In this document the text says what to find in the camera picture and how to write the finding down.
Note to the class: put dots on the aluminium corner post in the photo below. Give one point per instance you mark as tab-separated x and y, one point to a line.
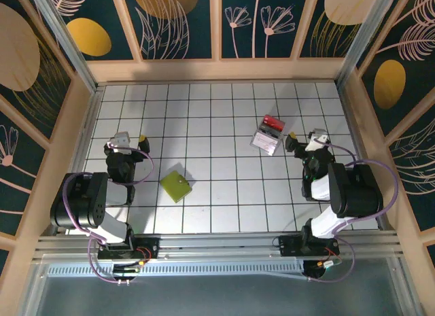
65	40
364	40

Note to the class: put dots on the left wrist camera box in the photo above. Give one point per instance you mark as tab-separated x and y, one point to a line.
121	139

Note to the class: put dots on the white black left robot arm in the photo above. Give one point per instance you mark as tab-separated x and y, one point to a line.
85	200

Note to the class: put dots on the glossy red card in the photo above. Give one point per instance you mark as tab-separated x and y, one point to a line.
273	122

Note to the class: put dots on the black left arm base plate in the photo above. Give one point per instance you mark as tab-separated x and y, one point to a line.
149	243

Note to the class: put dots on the aluminium side rail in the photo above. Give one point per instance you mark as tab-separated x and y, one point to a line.
89	119
353	125

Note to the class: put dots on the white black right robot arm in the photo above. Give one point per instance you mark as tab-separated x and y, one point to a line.
357	193

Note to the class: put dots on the small electronics board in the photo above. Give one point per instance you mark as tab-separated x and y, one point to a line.
125	270
323	266

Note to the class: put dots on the black logo card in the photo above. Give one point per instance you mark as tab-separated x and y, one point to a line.
270	130

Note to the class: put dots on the aluminium cross rail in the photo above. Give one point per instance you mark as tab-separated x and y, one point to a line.
221	244

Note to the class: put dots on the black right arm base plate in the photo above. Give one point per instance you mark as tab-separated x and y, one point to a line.
289	244

